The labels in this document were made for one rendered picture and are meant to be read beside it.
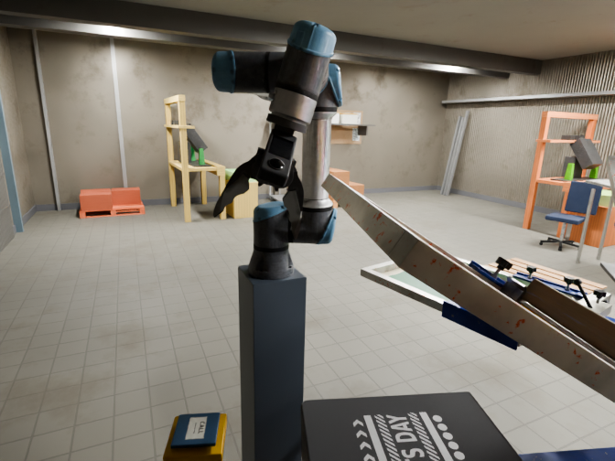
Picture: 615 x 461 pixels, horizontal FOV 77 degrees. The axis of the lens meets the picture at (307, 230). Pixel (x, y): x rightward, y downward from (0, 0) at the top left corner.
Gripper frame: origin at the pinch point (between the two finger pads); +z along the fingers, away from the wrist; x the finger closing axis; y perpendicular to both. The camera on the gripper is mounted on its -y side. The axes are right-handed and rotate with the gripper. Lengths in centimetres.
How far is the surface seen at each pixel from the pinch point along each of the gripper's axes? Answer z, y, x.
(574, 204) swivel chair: -54, 451, -466
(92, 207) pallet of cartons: 210, 640, 243
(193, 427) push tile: 54, 12, -1
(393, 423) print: 42, 11, -48
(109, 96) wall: 24, 735, 287
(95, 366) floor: 176, 186, 67
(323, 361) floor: 129, 180, -87
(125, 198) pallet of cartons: 194, 693, 208
